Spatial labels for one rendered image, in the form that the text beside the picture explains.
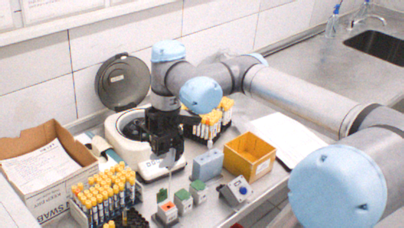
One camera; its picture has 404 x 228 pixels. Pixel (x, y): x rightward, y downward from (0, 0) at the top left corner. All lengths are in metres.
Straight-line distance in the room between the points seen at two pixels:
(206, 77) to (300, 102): 0.19
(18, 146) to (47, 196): 0.28
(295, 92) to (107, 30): 0.90
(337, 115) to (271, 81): 0.16
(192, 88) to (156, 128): 0.22
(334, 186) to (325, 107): 0.22
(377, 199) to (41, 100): 1.18
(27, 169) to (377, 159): 1.10
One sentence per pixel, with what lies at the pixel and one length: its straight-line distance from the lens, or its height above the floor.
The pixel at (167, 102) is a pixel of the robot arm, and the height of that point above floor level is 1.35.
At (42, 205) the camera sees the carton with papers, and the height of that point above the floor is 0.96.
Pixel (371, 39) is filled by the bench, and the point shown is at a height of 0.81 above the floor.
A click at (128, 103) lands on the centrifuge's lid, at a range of 1.58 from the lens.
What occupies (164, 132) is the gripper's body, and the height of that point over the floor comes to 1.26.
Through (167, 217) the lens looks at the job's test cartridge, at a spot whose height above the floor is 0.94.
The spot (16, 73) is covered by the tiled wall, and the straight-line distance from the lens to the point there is 1.41.
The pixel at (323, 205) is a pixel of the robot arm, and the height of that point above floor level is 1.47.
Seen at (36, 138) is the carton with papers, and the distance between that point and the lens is 1.47.
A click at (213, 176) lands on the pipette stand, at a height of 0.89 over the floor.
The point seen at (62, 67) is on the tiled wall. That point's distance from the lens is 1.48.
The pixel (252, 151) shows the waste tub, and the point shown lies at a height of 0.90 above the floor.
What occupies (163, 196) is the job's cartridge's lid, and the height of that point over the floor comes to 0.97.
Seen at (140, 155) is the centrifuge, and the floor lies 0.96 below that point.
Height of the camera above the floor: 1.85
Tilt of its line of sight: 35 degrees down
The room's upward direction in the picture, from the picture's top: 3 degrees clockwise
